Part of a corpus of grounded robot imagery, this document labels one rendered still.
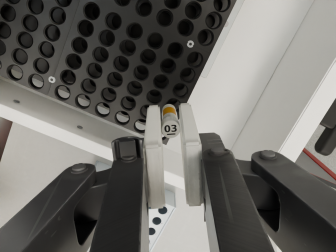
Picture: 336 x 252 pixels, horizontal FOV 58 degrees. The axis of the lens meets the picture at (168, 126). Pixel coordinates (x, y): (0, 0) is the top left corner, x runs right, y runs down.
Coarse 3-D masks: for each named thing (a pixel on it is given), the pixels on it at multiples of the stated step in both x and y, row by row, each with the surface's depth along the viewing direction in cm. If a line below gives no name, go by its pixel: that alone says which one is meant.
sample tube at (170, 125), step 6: (162, 108) 23; (168, 108) 22; (174, 108) 22; (162, 114) 21; (168, 114) 20; (174, 114) 20; (162, 120) 19; (168, 120) 19; (174, 120) 19; (162, 126) 19; (168, 126) 19; (174, 126) 19; (162, 132) 19; (168, 132) 19; (174, 132) 19
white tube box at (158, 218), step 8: (96, 160) 43; (96, 168) 41; (104, 168) 42; (168, 192) 44; (168, 200) 42; (160, 208) 43; (168, 208) 41; (152, 216) 42; (160, 216) 42; (168, 216) 42; (152, 224) 42; (160, 224) 42; (152, 232) 43; (160, 232) 42; (152, 240) 43; (152, 248) 43
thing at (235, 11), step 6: (240, 0) 28; (234, 6) 29; (240, 6) 29; (234, 12) 29; (228, 18) 29; (234, 18) 29; (228, 24) 29; (222, 30) 29; (228, 30) 29; (222, 36) 29; (216, 42) 30; (222, 42) 30; (216, 48) 30; (210, 54) 30; (216, 54) 30; (210, 60) 30; (204, 66) 30; (210, 66) 30; (204, 72) 30
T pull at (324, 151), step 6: (330, 108) 25; (330, 114) 25; (324, 120) 26; (330, 120) 26; (324, 126) 26; (330, 126) 26; (324, 132) 27; (330, 132) 26; (318, 138) 27; (324, 138) 26; (330, 138) 26; (318, 144) 27; (324, 144) 26; (330, 144) 26; (318, 150) 27; (324, 150) 26; (330, 150) 26
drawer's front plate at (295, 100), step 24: (312, 24) 28; (288, 48) 31; (312, 48) 26; (288, 72) 29; (312, 72) 24; (264, 96) 32; (288, 96) 27; (312, 96) 23; (264, 120) 29; (288, 120) 25; (312, 120) 24; (240, 144) 32; (264, 144) 27; (288, 144) 24
